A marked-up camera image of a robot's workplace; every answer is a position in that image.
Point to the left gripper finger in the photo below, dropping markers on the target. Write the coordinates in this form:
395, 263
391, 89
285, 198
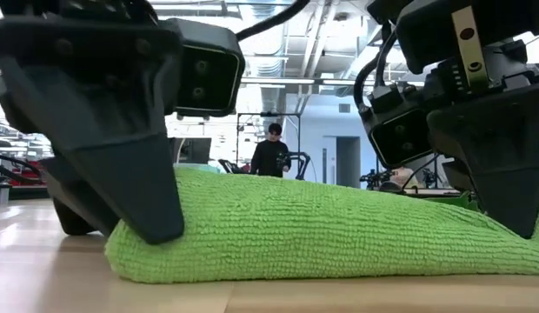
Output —
121, 174
78, 204

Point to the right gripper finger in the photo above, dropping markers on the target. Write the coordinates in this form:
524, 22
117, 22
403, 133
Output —
500, 165
461, 176

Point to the green microfiber towel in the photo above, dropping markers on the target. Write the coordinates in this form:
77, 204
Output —
317, 230

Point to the teal translucent plastic basket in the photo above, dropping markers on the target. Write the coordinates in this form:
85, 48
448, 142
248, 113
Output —
200, 167

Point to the seated person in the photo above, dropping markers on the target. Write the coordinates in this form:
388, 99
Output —
404, 177

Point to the black computer monitor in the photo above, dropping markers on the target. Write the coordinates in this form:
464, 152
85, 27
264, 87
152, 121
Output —
191, 150

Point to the dark doorway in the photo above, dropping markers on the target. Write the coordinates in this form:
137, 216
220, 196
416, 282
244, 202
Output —
348, 161

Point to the standing person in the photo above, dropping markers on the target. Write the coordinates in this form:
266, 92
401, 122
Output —
269, 158

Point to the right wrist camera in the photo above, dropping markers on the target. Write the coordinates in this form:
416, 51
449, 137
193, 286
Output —
395, 130

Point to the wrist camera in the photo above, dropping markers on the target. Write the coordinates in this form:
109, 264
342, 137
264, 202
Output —
208, 74
395, 130

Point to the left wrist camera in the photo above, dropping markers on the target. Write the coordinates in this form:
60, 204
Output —
208, 74

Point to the black metal gantry frame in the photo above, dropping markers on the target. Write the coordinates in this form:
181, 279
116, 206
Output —
269, 114

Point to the rail with LED strips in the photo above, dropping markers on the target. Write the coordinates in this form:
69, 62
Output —
295, 81

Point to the silver ventilation duct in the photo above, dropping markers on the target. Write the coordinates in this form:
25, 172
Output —
269, 61

